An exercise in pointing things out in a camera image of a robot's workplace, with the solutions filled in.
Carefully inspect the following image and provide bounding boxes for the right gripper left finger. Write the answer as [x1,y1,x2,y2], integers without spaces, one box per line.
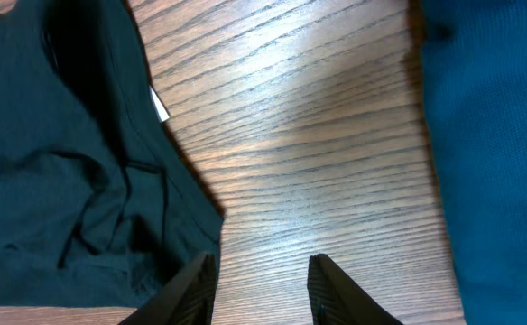
[119,253,217,325]

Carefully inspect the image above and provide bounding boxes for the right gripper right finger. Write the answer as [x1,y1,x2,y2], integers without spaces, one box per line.
[307,254,402,325]

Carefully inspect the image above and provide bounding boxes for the black t-shirt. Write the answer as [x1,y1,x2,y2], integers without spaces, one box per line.
[0,0,222,307]

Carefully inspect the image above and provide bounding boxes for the blue t-shirt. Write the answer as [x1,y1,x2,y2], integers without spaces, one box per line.
[421,0,527,324]

